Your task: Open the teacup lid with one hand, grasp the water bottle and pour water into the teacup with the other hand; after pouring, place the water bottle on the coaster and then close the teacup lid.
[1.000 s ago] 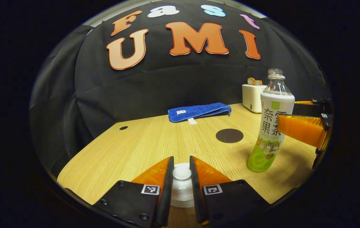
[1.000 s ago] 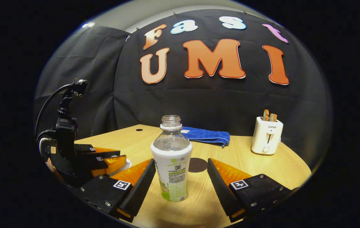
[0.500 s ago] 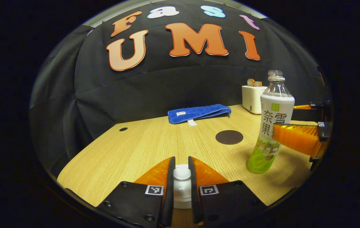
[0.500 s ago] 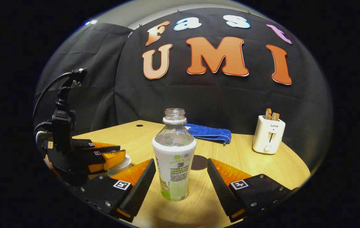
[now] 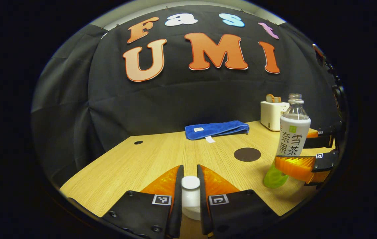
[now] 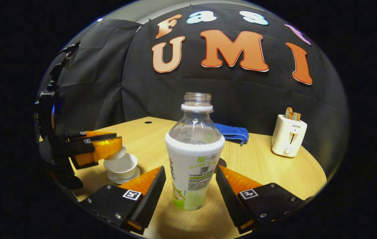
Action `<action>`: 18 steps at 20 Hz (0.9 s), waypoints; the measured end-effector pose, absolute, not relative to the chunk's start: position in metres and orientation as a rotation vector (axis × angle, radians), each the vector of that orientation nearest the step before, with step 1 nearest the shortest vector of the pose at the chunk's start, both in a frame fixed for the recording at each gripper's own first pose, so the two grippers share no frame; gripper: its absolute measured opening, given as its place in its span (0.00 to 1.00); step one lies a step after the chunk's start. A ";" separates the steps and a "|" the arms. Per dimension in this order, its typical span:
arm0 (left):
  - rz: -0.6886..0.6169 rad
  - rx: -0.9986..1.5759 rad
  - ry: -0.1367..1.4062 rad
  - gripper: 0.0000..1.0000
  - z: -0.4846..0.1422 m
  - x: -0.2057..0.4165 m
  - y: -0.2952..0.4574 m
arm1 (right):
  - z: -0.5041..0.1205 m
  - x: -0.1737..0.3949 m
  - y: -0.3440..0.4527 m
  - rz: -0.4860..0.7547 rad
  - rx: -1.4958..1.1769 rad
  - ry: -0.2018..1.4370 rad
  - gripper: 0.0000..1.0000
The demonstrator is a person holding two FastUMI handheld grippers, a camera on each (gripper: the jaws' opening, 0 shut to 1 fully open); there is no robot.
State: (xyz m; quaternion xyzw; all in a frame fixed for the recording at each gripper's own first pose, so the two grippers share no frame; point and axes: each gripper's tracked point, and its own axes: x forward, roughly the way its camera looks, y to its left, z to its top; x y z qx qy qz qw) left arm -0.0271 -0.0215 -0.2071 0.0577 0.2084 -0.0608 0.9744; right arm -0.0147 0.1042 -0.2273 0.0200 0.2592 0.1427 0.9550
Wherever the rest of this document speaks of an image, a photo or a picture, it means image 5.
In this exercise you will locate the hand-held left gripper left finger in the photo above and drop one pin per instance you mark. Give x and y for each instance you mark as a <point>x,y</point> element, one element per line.
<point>179,189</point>

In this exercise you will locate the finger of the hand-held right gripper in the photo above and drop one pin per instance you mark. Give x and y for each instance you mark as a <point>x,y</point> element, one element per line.
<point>321,141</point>
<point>294,166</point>

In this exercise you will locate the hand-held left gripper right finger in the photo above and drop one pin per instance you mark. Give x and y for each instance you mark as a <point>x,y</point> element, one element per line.
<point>201,189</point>

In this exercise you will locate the clear plastic water bottle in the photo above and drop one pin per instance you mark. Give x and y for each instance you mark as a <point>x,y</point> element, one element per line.
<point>292,132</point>

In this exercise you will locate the dark brown round coaster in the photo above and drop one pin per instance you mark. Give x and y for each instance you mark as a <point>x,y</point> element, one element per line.
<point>247,154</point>

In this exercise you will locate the cream toaster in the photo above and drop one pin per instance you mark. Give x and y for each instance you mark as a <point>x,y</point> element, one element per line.
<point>269,116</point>

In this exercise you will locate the bread slice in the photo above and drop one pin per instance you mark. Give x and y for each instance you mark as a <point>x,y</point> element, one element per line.
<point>269,98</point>
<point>277,99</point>

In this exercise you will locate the blue folded towel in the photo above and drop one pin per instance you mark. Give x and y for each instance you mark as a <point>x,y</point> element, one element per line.
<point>216,128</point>

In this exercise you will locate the black backdrop cloth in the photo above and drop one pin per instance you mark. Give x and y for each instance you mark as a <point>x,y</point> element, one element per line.
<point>175,99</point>

